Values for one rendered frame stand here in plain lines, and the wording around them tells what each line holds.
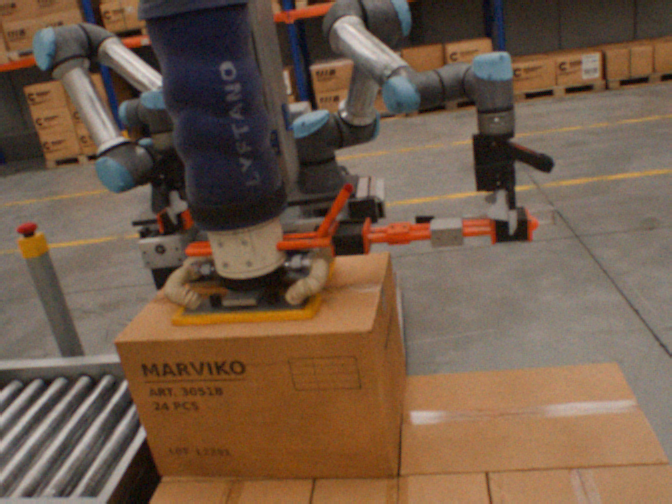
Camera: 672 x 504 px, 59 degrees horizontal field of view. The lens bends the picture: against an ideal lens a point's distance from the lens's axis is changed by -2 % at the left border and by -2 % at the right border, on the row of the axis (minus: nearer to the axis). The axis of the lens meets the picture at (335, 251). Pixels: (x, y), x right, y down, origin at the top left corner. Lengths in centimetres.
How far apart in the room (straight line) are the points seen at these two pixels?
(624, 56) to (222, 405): 814
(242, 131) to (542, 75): 765
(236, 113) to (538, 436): 102
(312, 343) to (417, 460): 42
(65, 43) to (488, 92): 128
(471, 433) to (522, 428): 12
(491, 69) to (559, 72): 759
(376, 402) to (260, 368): 26
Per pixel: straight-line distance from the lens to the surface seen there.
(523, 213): 134
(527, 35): 998
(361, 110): 183
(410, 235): 133
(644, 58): 914
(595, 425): 163
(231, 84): 127
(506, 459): 152
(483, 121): 126
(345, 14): 154
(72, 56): 201
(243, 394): 141
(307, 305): 135
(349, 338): 126
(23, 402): 226
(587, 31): 1020
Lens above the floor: 156
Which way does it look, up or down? 22 degrees down
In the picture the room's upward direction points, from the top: 10 degrees counter-clockwise
